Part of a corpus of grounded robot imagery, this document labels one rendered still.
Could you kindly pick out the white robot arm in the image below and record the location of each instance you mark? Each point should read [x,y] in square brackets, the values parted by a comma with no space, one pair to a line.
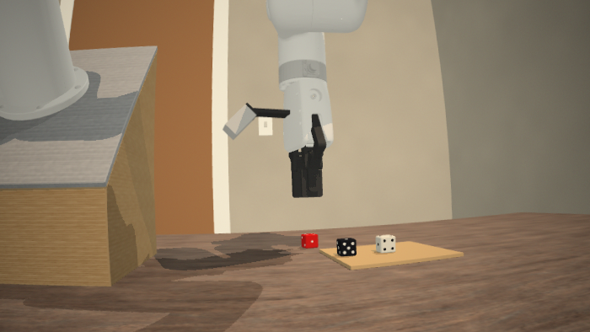
[36,70]

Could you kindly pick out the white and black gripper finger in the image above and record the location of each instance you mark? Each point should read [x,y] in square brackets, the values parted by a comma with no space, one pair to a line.
[296,166]
[311,175]

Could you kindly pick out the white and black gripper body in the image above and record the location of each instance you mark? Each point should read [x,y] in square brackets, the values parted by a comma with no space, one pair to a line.
[304,97]

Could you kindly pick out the tan flat mat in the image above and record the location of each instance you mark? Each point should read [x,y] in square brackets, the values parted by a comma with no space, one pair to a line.
[405,253]

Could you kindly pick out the red die with white pips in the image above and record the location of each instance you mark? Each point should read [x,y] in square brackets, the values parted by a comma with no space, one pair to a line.
[309,240]

